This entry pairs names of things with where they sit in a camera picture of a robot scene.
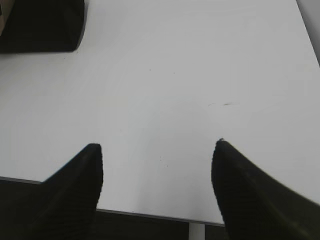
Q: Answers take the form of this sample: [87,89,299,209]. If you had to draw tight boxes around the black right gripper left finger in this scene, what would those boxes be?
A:
[0,143,104,240]

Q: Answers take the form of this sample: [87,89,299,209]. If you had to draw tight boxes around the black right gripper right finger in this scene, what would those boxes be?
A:
[211,138,320,240]

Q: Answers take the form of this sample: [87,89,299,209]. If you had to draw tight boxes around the black tote bag tan handles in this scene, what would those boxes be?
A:
[0,0,85,54]

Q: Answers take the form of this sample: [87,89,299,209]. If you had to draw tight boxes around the white table leg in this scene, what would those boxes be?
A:
[188,222,205,240]

